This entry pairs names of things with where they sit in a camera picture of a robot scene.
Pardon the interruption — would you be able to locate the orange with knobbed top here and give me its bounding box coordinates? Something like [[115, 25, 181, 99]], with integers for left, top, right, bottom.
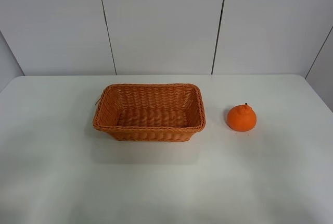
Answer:
[[227, 103, 257, 132]]

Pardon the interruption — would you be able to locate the orange woven wicker basket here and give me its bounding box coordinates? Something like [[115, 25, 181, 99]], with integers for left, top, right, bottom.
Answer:
[[93, 83, 206, 142]]

